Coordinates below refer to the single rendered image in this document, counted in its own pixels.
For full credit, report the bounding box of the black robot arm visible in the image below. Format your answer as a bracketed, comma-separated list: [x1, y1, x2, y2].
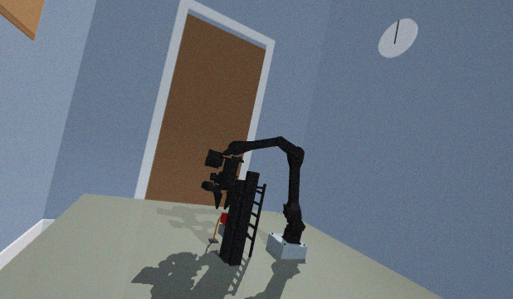
[205, 136, 305, 245]

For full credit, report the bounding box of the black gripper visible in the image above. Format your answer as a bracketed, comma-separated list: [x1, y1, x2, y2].
[201, 170, 237, 210]

